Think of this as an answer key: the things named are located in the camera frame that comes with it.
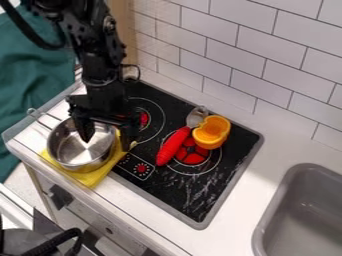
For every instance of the silver spoon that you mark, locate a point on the silver spoon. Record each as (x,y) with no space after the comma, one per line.
(196,116)

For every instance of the toy sink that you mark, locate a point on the toy sink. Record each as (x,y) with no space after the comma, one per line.
(302,216)

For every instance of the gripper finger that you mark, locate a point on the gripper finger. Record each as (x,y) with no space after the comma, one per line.
(83,128)
(129,135)

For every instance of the green cloth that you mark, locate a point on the green cloth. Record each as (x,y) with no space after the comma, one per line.
(31,83)

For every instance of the red toy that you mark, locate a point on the red toy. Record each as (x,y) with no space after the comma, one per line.
(171,146)

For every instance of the yellow cloth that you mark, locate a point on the yellow cloth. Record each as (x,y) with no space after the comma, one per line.
(95,171)

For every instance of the silver pot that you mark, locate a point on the silver pot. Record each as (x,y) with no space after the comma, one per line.
(80,146)

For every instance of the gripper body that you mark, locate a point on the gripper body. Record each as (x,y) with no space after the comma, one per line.
(104,101)

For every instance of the toy stove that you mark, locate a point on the toy stove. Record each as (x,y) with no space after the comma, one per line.
(196,173)

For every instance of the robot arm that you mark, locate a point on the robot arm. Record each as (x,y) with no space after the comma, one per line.
(91,33)

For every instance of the orange toy cup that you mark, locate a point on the orange toy cup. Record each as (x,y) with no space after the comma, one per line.
(211,131)

